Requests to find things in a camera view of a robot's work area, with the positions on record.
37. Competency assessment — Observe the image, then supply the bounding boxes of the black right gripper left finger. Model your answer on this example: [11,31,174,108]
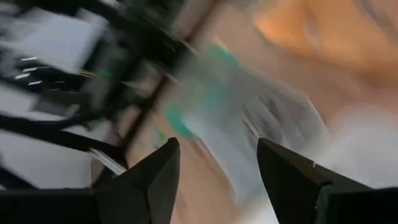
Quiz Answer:
[0,137,182,224]

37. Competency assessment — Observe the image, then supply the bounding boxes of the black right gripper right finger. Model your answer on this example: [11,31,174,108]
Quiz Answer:
[256,138,398,224]

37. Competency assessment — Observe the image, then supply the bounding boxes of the white plastic bin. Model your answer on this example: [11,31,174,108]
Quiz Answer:
[236,105,398,224]

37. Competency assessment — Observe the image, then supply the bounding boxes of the translucent green plastic bin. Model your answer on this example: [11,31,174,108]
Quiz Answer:
[163,42,246,141]

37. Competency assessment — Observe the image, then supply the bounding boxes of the grey plastic bin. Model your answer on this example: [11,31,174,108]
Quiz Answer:
[167,52,330,206]

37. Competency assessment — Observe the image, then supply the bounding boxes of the orange plastic bin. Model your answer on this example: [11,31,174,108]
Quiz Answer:
[253,0,398,82]

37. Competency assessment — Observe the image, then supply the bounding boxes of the black metal table frame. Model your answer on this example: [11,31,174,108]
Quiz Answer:
[90,37,203,190]

